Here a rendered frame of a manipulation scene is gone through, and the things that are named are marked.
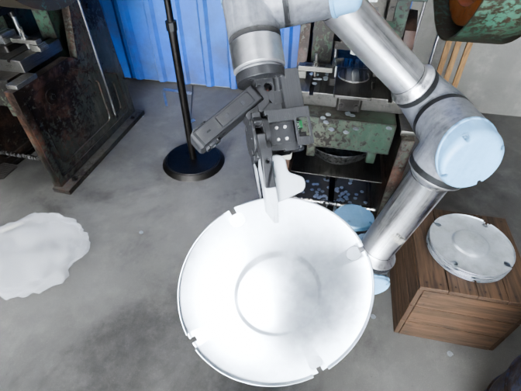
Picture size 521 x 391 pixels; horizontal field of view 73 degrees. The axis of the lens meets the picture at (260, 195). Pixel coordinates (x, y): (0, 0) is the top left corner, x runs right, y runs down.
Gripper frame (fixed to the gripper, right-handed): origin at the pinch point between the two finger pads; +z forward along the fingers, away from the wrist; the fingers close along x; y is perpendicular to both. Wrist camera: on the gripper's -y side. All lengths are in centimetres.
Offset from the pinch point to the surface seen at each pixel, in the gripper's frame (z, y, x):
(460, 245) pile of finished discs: 27, 80, 67
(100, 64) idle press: -99, -56, 178
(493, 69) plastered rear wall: -64, 204, 167
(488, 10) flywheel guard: -44, 78, 37
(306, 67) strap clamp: -55, 45, 98
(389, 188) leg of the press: 3, 72, 94
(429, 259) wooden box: 30, 69, 69
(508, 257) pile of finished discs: 33, 94, 61
